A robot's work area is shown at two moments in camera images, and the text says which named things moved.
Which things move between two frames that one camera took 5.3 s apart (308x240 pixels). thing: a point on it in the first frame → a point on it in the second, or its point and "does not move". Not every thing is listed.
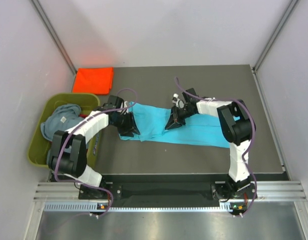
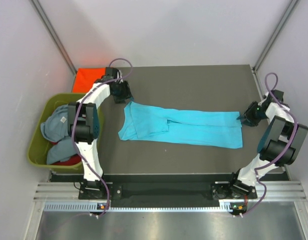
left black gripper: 130,127 → 125,94
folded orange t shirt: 96,81 does not move
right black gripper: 175,121 → 250,121
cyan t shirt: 151,121 does not move
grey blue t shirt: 63,117 does not move
